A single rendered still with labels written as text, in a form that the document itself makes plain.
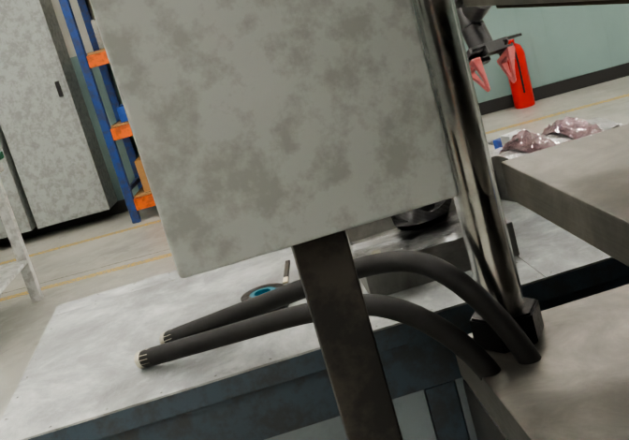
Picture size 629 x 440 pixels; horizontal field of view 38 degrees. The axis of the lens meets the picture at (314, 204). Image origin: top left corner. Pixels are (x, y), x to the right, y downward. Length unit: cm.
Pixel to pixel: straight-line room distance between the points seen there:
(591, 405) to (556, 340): 19
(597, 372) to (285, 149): 49
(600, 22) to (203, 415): 642
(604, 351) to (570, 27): 637
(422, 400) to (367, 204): 61
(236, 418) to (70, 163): 596
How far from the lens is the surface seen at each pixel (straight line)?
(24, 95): 733
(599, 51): 759
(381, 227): 162
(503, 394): 116
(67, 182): 736
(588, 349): 123
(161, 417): 143
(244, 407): 144
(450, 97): 117
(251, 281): 181
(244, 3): 90
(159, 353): 150
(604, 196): 95
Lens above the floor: 131
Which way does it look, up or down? 13 degrees down
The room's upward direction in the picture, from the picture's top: 16 degrees counter-clockwise
